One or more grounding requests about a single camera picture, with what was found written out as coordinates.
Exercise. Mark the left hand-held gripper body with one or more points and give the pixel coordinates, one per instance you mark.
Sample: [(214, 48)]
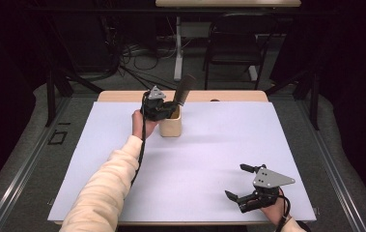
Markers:
[(155, 102)]

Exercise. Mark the cream square cup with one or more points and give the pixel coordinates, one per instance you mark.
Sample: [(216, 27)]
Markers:
[(171, 127)]

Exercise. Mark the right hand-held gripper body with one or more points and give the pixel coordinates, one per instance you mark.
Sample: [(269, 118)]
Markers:
[(267, 185)]

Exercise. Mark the person's right hand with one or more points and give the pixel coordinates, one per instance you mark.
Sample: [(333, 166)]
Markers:
[(275, 211)]

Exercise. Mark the black comb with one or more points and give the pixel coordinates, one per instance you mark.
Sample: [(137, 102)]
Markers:
[(183, 88)]

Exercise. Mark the black metal frame stand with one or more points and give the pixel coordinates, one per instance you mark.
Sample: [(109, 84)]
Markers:
[(314, 96), (51, 96)]

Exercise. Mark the person's left hand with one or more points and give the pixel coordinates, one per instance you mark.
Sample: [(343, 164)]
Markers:
[(140, 124)]

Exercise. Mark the white table mat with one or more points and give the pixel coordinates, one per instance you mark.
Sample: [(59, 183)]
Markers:
[(203, 154)]

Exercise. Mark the black metal crossbar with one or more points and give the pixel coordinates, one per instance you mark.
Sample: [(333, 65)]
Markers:
[(106, 10)]

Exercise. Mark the metal floor rail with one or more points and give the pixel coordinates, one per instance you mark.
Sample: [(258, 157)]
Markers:
[(332, 167), (19, 174)]

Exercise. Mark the black folding chair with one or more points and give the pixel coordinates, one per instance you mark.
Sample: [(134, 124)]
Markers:
[(235, 45)]

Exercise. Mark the light wooden background table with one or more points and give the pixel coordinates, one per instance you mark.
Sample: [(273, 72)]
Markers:
[(229, 3)]

